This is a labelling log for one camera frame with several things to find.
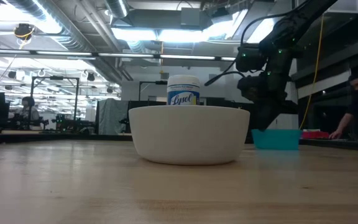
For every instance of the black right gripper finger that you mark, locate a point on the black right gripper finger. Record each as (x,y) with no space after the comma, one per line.
(261,119)
(277,116)

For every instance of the teal bowl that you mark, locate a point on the teal bowl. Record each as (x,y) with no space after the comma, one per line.
(277,139)

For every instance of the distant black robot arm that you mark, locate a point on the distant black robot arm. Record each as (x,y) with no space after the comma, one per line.
(70,122)

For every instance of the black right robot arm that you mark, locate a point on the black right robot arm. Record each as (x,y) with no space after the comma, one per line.
(286,34)

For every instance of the red container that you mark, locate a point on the red container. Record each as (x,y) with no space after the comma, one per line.
(315,134)

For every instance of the person's hand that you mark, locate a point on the person's hand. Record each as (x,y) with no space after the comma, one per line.
(335,134)

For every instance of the white bowl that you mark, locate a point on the white bowl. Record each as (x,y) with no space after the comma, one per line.
(189,135)

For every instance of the Lysol wipes canister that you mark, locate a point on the Lysol wipes canister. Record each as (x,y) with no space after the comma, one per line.
(183,90)

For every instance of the grey cloth cover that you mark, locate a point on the grey cloth cover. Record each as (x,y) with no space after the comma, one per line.
(112,116)

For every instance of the long ceiling light bar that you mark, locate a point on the long ceiling light bar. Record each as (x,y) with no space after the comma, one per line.
(104,54)

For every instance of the seated person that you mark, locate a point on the seated person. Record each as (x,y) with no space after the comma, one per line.
(28,110)

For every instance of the low black metal frame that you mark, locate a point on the low black metal frame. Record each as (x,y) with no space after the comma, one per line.
(149,87)

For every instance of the silver ventilation duct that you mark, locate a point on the silver ventilation duct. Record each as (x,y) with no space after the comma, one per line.
(117,7)

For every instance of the tall black metal frame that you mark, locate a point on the tall black metal frame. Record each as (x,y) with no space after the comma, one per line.
(76,99)

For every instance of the black overhead camera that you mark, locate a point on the black overhead camera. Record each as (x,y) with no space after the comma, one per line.
(23,31)

